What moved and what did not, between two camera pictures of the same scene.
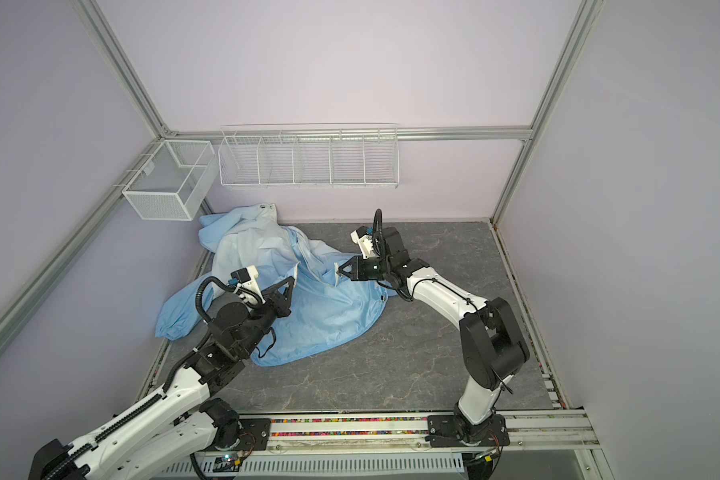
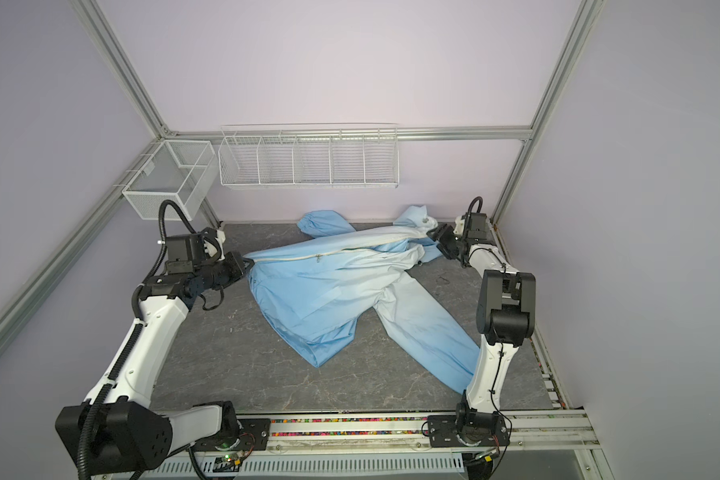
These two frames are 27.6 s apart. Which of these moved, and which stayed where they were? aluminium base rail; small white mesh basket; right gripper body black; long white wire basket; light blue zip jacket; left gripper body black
Moved: light blue zip jacket; right gripper body black; left gripper body black
Stayed: aluminium base rail; long white wire basket; small white mesh basket
